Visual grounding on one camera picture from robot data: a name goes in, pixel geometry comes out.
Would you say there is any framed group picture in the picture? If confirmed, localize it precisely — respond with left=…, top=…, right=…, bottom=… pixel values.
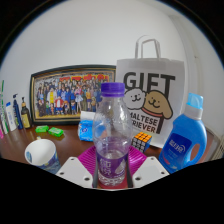
left=29, top=64, right=117, bottom=126

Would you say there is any small green packet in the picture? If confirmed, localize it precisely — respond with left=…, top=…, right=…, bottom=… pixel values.
left=35, top=124, right=50, bottom=134
left=47, top=126, right=65, bottom=138

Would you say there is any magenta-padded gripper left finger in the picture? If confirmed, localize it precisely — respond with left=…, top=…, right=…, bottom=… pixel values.
left=55, top=145, right=99, bottom=188

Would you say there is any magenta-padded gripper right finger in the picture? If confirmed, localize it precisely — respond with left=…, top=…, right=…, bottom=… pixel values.
left=128, top=146, right=170, bottom=188

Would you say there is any white radiator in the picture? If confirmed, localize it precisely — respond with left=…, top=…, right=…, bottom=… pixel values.
left=213, top=134, right=224, bottom=161

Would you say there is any clear purple-capped water bottle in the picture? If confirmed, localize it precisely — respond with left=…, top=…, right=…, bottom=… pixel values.
left=92, top=82, right=134, bottom=188

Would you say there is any blue patterned white cup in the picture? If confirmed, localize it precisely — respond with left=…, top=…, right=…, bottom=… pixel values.
left=24, top=138, right=62, bottom=175

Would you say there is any blue detergent bottle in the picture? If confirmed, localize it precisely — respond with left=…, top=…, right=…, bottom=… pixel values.
left=158, top=92, right=208, bottom=175

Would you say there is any puzzle cube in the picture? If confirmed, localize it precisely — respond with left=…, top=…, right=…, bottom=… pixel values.
left=130, top=131, right=153, bottom=154

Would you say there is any blue tissue pack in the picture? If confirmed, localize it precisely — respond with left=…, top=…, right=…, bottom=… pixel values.
left=77, top=110, right=98, bottom=142

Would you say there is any dark blue pump bottle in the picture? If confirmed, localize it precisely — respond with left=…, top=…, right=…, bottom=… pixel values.
left=12, top=93, right=24, bottom=130

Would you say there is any amber pump bottle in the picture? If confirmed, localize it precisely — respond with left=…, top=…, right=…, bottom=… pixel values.
left=20, top=96, right=32, bottom=130

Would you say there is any white green shuttlecock tube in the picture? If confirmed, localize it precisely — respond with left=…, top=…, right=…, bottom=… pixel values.
left=0, top=79, right=10, bottom=135

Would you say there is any white blue-capped lotion bottle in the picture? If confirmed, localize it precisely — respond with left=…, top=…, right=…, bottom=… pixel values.
left=4, top=101, right=18, bottom=132

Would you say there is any white paper gift bag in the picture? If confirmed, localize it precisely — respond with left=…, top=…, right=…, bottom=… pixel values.
left=115, top=34, right=186, bottom=149

